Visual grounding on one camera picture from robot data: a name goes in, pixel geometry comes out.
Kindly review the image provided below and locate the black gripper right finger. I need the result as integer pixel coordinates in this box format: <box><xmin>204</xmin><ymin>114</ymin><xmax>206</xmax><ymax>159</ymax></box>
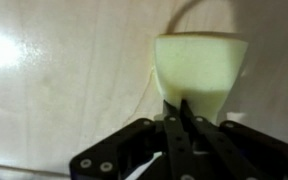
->
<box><xmin>180</xmin><ymin>99</ymin><xmax>288</xmax><ymax>180</ymax></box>

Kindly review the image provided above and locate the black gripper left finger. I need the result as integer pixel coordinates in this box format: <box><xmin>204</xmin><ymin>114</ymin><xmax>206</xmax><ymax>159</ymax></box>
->
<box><xmin>69</xmin><ymin>99</ymin><xmax>198</xmax><ymax>180</ymax></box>

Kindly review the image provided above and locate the pale yellow sponge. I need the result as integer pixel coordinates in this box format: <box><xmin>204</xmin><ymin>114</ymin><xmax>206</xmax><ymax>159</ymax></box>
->
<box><xmin>153</xmin><ymin>33</ymin><xmax>249</xmax><ymax>126</ymax></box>

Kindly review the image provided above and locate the light wooden cabinet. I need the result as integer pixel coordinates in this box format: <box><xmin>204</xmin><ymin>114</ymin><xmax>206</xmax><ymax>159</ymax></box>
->
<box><xmin>0</xmin><ymin>0</ymin><xmax>288</xmax><ymax>180</ymax></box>

